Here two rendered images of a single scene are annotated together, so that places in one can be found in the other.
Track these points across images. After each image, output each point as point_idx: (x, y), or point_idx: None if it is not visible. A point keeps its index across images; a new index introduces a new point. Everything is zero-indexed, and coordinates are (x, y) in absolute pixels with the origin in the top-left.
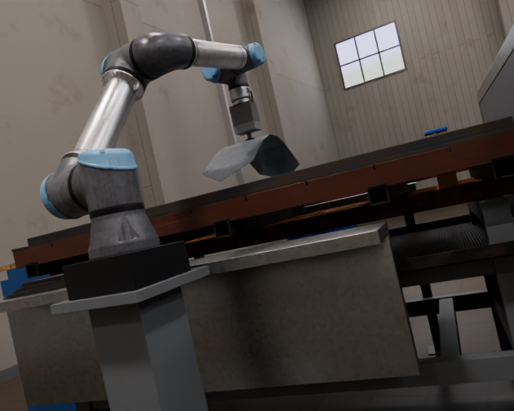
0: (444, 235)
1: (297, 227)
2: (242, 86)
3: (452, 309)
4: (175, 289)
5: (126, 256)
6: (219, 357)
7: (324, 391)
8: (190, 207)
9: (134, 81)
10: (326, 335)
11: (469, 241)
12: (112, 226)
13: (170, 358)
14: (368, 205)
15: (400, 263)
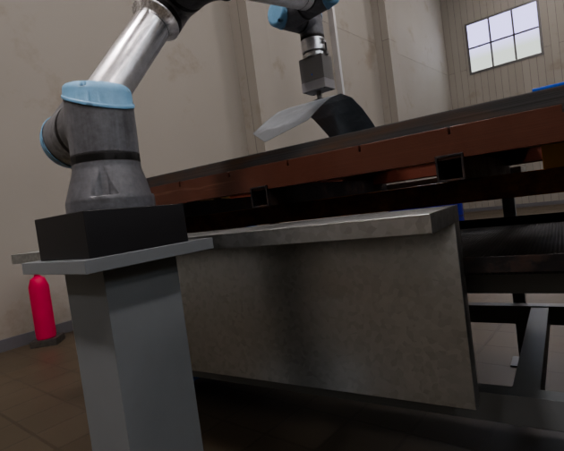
0: (547, 232)
1: (352, 204)
2: (315, 35)
3: (544, 323)
4: (166, 262)
5: (81, 214)
6: (244, 341)
7: (360, 399)
8: (232, 170)
9: (164, 12)
10: (363, 338)
11: None
12: (87, 176)
13: (147, 344)
14: (441, 184)
15: (468, 262)
